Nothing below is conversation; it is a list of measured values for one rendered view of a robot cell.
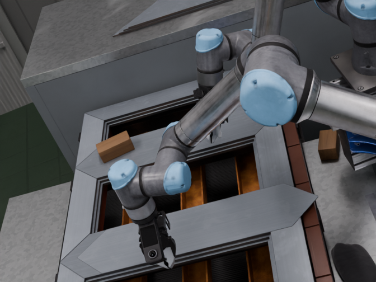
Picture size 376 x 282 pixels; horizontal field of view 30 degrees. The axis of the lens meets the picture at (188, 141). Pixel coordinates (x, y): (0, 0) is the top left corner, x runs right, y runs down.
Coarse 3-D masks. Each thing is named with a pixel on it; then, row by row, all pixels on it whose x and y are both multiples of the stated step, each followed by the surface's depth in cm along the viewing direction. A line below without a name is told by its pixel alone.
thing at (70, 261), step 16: (192, 96) 261; (144, 112) 264; (160, 112) 263; (224, 144) 232; (240, 144) 231; (192, 160) 234; (256, 160) 223; (96, 192) 236; (96, 208) 229; (96, 224) 224; (240, 240) 197; (256, 240) 196; (176, 256) 200; (192, 256) 199; (208, 256) 198; (272, 256) 189; (80, 272) 207; (96, 272) 205; (112, 272) 204; (128, 272) 203; (144, 272) 202; (272, 272) 186
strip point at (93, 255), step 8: (104, 232) 217; (96, 240) 216; (104, 240) 215; (88, 248) 214; (96, 248) 213; (104, 248) 212; (80, 256) 213; (88, 256) 211; (96, 256) 210; (104, 256) 209; (88, 264) 209; (96, 264) 208
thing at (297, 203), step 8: (288, 192) 204; (296, 192) 203; (304, 192) 202; (288, 200) 202; (296, 200) 201; (304, 200) 200; (288, 208) 199; (296, 208) 198; (304, 208) 197; (296, 216) 196
